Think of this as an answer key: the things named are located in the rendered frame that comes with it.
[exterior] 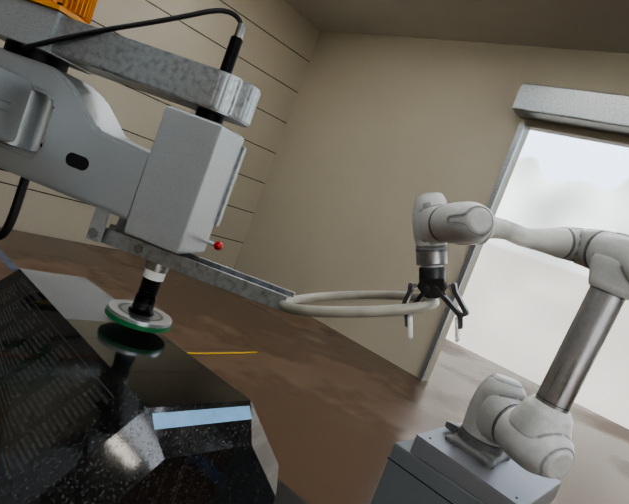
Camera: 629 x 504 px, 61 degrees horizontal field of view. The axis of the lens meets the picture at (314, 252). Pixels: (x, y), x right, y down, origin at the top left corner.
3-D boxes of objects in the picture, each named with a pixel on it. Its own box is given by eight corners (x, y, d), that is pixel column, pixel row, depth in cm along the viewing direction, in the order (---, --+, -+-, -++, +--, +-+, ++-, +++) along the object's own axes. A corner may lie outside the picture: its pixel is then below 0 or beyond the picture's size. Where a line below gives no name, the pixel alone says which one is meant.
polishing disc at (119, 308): (130, 327, 163) (131, 324, 163) (94, 300, 176) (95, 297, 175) (183, 329, 181) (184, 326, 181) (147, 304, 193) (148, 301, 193)
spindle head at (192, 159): (74, 222, 170) (120, 87, 166) (112, 224, 191) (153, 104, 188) (174, 263, 164) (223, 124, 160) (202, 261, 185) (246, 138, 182)
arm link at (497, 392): (488, 425, 194) (512, 371, 191) (520, 455, 177) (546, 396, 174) (452, 418, 189) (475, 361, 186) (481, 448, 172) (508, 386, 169)
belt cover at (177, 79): (-35, 34, 174) (-20, -16, 172) (20, 60, 198) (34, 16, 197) (229, 130, 158) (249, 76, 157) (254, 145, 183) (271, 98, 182)
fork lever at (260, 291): (80, 236, 171) (84, 221, 170) (113, 237, 190) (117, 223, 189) (278, 313, 160) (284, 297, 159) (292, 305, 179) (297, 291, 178)
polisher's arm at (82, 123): (-55, 180, 179) (-10, 38, 175) (-3, 187, 201) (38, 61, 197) (136, 260, 167) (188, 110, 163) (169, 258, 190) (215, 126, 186)
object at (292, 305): (259, 318, 145) (258, 307, 145) (297, 299, 194) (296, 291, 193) (444, 318, 137) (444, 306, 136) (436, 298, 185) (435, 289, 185)
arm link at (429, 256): (419, 246, 161) (420, 266, 161) (411, 247, 153) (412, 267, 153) (450, 245, 157) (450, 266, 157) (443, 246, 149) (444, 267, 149)
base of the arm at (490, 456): (455, 424, 200) (461, 411, 199) (510, 459, 186) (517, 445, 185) (433, 431, 186) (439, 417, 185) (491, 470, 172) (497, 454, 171)
